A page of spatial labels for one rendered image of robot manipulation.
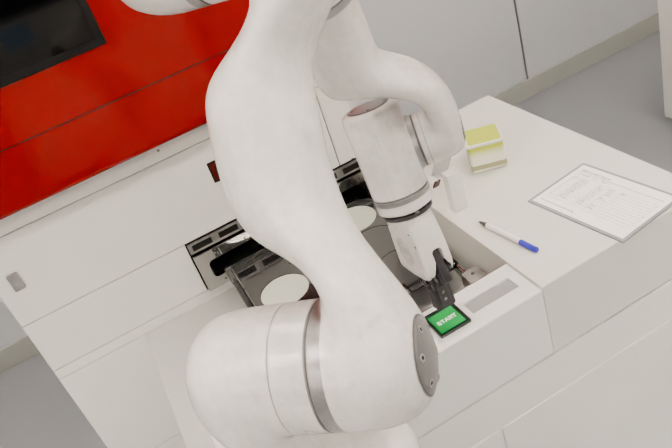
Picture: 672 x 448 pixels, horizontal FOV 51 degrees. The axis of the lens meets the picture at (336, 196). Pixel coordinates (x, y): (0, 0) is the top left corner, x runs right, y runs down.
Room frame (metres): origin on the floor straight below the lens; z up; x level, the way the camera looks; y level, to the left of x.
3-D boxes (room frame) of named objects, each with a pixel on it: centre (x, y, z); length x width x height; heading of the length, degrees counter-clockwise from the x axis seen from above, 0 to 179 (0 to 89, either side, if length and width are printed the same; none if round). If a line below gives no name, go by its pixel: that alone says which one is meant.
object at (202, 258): (1.38, 0.13, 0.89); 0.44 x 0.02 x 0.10; 105
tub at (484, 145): (1.24, -0.32, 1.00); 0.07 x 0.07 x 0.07; 79
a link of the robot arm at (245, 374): (0.50, 0.10, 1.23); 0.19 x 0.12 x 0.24; 69
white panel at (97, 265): (1.34, 0.30, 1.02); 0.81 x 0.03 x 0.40; 105
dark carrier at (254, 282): (1.18, 0.06, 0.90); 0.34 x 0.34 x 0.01; 15
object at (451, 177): (1.14, -0.21, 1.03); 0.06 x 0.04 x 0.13; 15
